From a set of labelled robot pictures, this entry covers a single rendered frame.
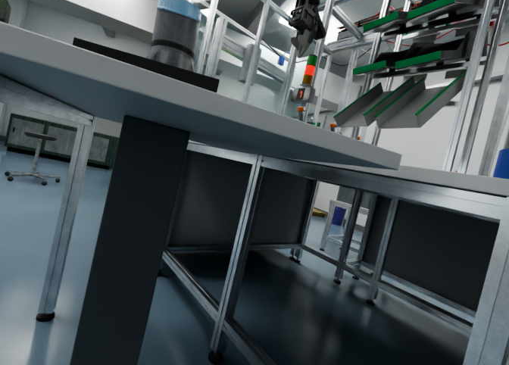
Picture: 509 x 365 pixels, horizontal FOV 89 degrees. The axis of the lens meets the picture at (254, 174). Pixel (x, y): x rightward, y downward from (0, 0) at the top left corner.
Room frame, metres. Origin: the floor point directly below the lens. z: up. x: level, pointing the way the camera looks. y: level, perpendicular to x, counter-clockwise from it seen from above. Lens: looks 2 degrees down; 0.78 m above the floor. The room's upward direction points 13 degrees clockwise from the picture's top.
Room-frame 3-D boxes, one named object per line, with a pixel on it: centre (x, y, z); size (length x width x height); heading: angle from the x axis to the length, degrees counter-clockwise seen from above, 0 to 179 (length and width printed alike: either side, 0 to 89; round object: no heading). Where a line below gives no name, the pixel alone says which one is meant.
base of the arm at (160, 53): (0.72, 0.30, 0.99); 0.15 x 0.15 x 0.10
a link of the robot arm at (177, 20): (0.73, 0.30, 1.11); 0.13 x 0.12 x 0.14; 16
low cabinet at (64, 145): (5.93, 4.17, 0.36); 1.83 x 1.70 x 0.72; 111
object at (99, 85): (0.74, 0.25, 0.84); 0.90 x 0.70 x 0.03; 21
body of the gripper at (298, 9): (0.97, -0.05, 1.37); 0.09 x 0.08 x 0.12; 130
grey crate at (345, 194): (2.95, -1.36, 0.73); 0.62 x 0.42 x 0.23; 40
